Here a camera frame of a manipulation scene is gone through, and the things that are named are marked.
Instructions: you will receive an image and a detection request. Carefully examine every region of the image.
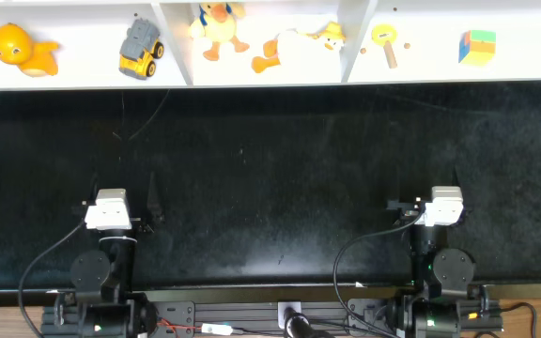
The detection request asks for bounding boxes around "white shelf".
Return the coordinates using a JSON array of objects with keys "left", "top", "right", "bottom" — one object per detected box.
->
[{"left": 0, "top": 0, "right": 541, "bottom": 92}]

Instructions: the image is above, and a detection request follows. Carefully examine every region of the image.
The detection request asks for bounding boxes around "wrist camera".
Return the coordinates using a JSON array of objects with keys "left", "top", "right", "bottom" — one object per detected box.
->
[
  {"left": 421, "top": 185, "right": 466, "bottom": 228},
  {"left": 84, "top": 188, "right": 133, "bottom": 231}
]

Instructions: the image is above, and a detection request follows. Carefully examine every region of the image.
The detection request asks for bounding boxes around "mounting rail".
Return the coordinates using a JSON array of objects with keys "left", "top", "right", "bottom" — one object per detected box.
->
[{"left": 39, "top": 293, "right": 506, "bottom": 338}]

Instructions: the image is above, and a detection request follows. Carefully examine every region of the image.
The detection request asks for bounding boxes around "yellow rattle drum toy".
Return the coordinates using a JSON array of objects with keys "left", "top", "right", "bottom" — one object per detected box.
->
[{"left": 360, "top": 23, "right": 412, "bottom": 70}]

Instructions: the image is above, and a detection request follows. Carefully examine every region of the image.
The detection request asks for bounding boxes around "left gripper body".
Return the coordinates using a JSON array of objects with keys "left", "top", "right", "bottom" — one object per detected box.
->
[{"left": 73, "top": 201, "right": 159, "bottom": 236}]

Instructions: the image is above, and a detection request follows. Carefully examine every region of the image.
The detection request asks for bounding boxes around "white plush duck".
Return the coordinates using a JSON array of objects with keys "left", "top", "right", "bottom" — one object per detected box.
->
[{"left": 251, "top": 21, "right": 347, "bottom": 75}]

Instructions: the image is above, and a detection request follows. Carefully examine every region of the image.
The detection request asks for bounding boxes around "many-coloured puzzle cube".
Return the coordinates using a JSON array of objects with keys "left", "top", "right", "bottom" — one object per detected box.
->
[{"left": 457, "top": 29, "right": 497, "bottom": 68}]

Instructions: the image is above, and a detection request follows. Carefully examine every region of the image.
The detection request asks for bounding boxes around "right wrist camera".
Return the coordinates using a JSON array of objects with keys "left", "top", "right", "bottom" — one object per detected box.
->
[{"left": 421, "top": 185, "right": 466, "bottom": 228}]

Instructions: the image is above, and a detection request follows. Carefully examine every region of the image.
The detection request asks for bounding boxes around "yellow plush duck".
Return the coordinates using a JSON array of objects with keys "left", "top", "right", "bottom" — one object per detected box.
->
[{"left": 187, "top": 2, "right": 251, "bottom": 62}]

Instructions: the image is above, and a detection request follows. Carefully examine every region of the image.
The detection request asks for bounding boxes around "black cable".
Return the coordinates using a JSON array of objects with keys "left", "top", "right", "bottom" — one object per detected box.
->
[
  {"left": 332, "top": 213, "right": 425, "bottom": 338},
  {"left": 18, "top": 220, "right": 86, "bottom": 338}
]

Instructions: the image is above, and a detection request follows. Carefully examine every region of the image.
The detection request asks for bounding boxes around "grey and yellow toy truck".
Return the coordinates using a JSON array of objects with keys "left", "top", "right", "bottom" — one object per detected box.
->
[{"left": 118, "top": 17, "right": 165, "bottom": 81}]

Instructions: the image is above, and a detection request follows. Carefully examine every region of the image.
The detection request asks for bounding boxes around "yellow rubber duck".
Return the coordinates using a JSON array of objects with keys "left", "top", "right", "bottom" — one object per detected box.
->
[{"left": 0, "top": 22, "right": 60, "bottom": 78}]

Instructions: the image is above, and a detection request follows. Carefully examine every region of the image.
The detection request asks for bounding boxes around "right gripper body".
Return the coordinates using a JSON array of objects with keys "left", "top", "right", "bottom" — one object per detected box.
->
[{"left": 385, "top": 198, "right": 471, "bottom": 234}]

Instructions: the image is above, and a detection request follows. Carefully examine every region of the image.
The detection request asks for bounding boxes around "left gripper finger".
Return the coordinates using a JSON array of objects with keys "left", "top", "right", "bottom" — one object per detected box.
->
[
  {"left": 146, "top": 171, "right": 165, "bottom": 224},
  {"left": 88, "top": 172, "right": 100, "bottom": 204}
]

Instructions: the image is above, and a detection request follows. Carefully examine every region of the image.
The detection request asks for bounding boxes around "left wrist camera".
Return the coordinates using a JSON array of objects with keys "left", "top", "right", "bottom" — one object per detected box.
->
[{"left": 84, "top": 188, "right": 133, "bottom": 231}]

